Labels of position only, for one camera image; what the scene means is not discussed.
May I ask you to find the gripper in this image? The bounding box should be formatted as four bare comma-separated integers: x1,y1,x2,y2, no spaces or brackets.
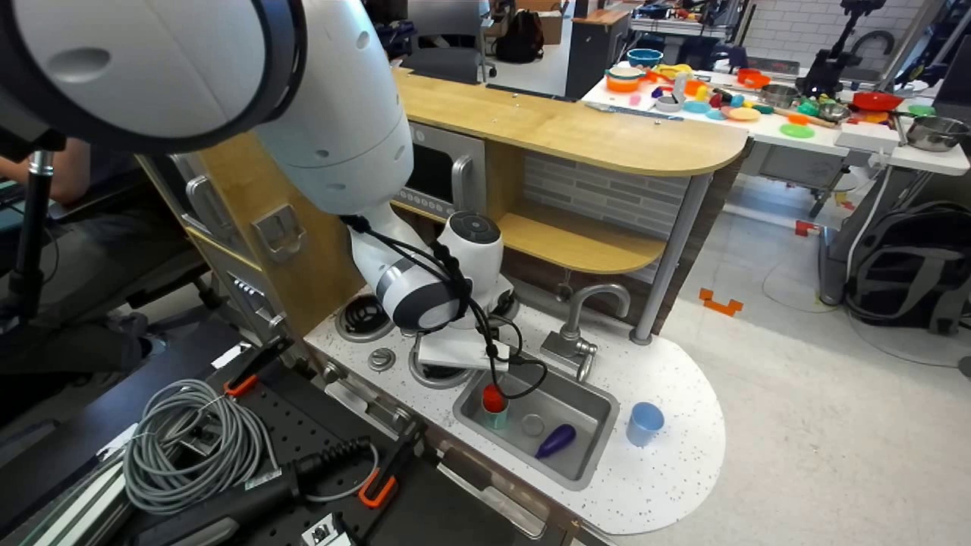
414,319,516,374

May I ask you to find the black coil stove burner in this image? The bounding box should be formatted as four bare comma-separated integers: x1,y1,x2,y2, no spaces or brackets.
332,299,394,345
407,331,478,392

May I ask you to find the grey toy sink basin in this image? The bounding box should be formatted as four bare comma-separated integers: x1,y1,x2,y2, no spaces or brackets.
450,360,621,494

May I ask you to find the grey toy faucet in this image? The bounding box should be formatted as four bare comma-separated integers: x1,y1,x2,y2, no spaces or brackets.
539,281,633,384

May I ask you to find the purple toy eggplant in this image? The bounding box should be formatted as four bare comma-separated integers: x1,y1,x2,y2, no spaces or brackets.
532,423,580,465

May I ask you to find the black orange bar clamp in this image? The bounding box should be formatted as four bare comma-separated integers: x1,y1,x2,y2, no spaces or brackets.
354,444,407,512
220,367,264,401

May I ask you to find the grey toy microwave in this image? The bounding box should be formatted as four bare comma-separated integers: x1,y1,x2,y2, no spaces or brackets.
398,126,492,221

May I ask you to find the blue plastic cup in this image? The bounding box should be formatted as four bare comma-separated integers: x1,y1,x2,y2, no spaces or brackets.
621,401,667,450

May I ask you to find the wooden toy kitchen hutch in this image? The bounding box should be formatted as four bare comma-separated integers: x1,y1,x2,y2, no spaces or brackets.
134,67,753,345

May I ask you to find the white speckled toy kitchen counter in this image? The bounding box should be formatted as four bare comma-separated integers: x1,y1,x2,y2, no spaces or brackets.
299,287,729,539

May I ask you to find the orange floor piece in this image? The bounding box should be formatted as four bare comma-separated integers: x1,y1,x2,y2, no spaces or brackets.
694,287,746,319

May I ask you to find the black office chair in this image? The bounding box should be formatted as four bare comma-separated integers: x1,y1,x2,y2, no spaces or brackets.
493,8,548,67

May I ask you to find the orange toy bowl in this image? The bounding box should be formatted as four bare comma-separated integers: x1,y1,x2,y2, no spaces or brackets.
733,63,777,91

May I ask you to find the seated person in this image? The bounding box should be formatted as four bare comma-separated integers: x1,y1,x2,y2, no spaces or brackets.
0,135,144,221

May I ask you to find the black tripod pole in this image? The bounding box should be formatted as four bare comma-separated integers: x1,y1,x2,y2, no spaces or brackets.
8,150,57,328

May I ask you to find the red toy bowl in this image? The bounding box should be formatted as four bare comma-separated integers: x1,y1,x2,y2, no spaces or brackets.
847,87,905,116

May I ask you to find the white table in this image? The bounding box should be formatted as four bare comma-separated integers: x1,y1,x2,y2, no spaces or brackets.
580,59,971,182

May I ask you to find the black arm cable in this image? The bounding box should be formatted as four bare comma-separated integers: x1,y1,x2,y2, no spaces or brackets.
343,214,548,404

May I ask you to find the grey kitchen support post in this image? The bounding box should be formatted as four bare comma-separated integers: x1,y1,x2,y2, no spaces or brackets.
631,170,716,345

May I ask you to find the grey coiled cable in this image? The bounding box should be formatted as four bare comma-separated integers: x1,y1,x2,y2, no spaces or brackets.
120,378,281,519

